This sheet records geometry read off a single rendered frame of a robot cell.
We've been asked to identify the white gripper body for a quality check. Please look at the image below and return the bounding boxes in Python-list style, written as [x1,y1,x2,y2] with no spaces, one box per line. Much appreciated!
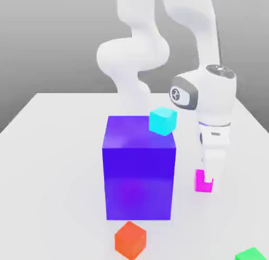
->
[201,145,227,173]

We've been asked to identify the small magenta cube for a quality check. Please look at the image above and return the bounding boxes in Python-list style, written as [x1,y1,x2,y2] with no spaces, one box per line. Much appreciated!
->
[194,169,214,193]

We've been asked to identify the small cyan cube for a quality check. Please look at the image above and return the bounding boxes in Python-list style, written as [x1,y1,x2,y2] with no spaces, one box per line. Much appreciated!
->
[148,106,178,137]

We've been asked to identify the large purple box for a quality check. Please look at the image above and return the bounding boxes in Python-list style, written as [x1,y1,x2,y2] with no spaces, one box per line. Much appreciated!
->
[101,115,177,221]

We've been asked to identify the small green cube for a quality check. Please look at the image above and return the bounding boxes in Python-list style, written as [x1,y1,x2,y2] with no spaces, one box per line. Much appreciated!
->
[234,247,268,260]

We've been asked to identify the small orange cube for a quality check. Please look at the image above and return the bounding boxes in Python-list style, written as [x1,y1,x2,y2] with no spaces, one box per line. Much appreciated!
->
[114,221,147,260]

